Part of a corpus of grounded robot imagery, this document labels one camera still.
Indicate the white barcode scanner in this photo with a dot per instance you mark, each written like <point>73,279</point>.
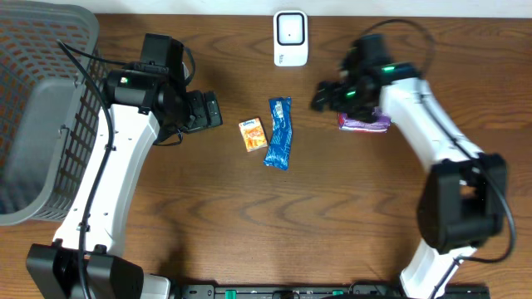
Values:
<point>290,38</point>

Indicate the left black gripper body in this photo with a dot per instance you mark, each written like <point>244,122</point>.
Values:
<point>209,110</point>

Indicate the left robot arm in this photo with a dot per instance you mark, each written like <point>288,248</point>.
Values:
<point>144,103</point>

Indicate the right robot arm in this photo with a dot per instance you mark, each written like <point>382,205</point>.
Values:
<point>463,202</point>

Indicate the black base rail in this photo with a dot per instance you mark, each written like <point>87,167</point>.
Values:
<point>358,290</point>

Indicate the pink purple liner pack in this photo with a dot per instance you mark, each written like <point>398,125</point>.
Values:
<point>380,125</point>

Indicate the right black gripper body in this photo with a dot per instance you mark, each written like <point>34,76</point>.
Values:
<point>357,106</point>

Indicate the grey plastic mesh basket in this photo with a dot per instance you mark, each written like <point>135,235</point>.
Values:
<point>49,115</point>

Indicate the orange Kleenex tissue pack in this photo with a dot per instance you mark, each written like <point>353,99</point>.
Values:
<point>253,134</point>

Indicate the blue Oreo cookie pack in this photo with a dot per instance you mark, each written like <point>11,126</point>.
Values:
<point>281,139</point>

